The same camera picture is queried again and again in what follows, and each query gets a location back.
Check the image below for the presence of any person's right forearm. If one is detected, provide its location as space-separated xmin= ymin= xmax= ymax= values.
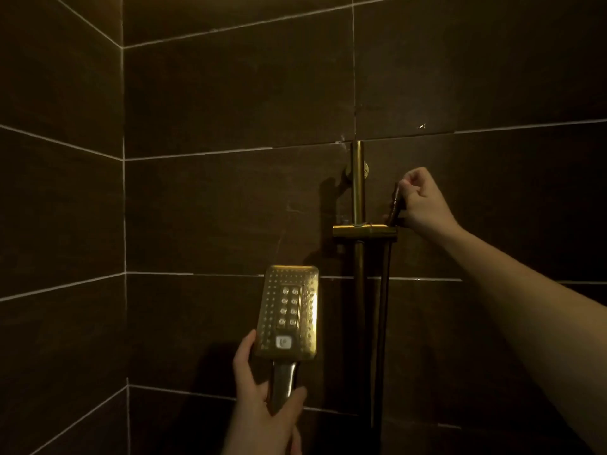
xmin=442 ymin=221 xmax=607 ymax=455

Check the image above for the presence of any gold handheld shower head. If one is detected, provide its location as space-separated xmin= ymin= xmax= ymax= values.
xmin=253 ymin=265 xmax=319 ymax=414

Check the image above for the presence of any dark shower holder cradle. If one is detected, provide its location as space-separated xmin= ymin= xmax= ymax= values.
xmin=389 ymin=184 xmax=405 ymax=228

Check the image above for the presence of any gold rail slider bracket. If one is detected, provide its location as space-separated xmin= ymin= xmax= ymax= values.
xmin=332 ymin=223 xmax=398 ymax=242

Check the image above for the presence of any dark shower hose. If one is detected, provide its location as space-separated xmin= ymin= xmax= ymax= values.
xmin=371 ymin=241 xmax=393 ymax=429

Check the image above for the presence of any round rail wall mount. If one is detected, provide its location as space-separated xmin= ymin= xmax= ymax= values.
xmin=345 ymin=160 xmax=370 ymax=183

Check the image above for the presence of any person's left hand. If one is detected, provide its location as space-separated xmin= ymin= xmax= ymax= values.
xmin=222 ymin=329 xmax=308 ymax=455

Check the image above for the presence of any person's right hand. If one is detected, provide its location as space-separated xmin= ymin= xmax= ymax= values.
xmin=397 ymin=167 xmax=463 ymax=240

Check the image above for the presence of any gold vertical shower rail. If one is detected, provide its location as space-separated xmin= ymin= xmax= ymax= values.
xmin=350 ymin=140 xmax=367 ymax=424

